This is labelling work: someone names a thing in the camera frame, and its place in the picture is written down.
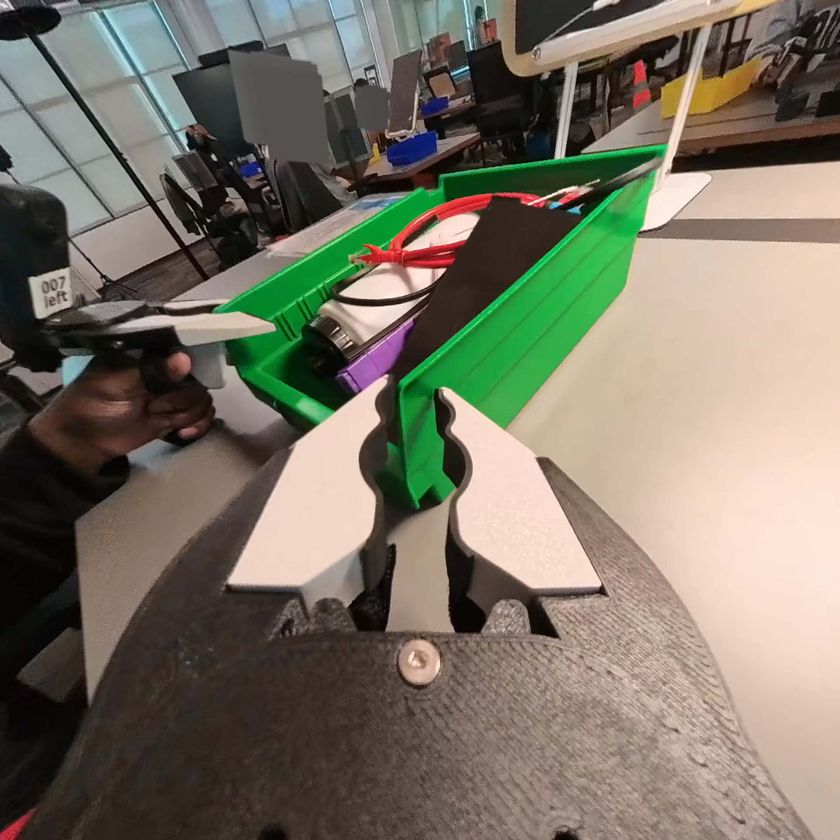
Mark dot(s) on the purple plastic part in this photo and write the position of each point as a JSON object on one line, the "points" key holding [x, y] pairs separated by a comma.
{"points": [[374, 364]]}

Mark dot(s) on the yellow storage bin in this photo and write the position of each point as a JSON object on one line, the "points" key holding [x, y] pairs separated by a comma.
{"points": [[709, 95]]}

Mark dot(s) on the black sheet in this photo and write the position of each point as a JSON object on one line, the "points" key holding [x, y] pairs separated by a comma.
{"points": [[485, 275]]}

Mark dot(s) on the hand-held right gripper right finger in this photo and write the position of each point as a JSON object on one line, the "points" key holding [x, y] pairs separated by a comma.
{"points": [[518, 531]]}

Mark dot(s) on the black office chair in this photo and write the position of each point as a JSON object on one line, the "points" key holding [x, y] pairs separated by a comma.
{"points": [[499, 79]]}

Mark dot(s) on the clear bag of papers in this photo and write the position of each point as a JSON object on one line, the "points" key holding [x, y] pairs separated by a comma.
{"points": [[341, 223]]}

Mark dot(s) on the green plastic bin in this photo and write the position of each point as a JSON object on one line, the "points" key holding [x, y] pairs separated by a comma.
{"points": [[564, 315]]}

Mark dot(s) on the chair with dark jacket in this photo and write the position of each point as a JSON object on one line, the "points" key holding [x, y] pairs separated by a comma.
{"points": [[210, 216]]}

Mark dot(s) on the black disc-top floor stand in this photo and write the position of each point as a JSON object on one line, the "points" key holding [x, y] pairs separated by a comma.
{"points": [[26, 16]]}

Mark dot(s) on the black monitor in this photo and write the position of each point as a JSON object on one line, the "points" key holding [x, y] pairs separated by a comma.
{"points": [[210, 105]]}

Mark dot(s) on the person's left hand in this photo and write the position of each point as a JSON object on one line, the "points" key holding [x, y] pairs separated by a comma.
{"points": [[111, 413]]}

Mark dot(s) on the blue storage bin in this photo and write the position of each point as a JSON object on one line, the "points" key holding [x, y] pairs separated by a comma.
{"points": [[413, 149], [434, 107]]}

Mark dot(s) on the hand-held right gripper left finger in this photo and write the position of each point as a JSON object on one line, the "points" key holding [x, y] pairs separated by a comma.
{"points": [[308, 518]]}

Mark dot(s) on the orange traffic cone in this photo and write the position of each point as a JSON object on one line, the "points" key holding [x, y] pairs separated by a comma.
{"points": [[641, 85]]}

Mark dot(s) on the small cream-framed board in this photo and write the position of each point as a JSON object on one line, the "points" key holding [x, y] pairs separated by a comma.
{"points": [[405, 85]]}

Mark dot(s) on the white cylinder with black cap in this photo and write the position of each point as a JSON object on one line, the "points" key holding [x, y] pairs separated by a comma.
{"points": [[374, 308]]}

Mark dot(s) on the wooden desk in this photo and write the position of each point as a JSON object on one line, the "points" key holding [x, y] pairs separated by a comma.
{"points": [[446, 154]]}

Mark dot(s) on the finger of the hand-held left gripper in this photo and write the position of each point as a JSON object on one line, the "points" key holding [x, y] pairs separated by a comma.
{"points": [[216, 327], [197, 306]]}

